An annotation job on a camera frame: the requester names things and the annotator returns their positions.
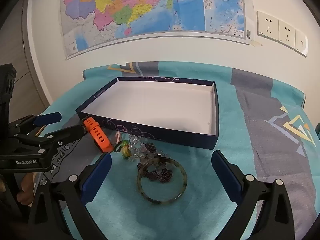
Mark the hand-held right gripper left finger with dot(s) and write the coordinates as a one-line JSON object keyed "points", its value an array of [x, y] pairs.
{"points": [[98, 176]]}

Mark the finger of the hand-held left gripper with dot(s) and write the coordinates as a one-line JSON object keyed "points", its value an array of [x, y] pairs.
{"points": [[47, 118], [66, 133]]}

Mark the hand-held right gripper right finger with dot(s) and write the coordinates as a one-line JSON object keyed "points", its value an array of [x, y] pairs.
{"points": [[227, 176]]}

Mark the orange smart watch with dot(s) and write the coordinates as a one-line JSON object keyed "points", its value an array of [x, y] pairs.
{"points": [[98, 135]]}

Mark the green marbled bangle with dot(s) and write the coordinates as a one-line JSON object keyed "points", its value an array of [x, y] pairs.
{"points": [[155, 201]]}

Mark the dark blue cardboard box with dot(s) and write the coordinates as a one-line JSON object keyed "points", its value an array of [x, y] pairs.
{"points": [[160, 105]]}

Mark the person's left hand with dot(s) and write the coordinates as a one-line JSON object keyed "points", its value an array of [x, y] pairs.
{"points": [[26, 190]]}

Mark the teal and grey printed tablecloth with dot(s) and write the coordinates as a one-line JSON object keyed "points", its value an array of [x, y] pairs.
{"points": [[262, 130]]}

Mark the colourful wall map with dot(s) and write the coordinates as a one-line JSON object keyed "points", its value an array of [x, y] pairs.
{"points": [[150, 10]]}

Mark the white wall switch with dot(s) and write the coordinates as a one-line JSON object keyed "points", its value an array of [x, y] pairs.
{"points": [[301, 42]]}

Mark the white wall socket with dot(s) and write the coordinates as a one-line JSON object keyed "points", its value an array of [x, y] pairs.
{"points": [[268, 26], [287, 33]]}

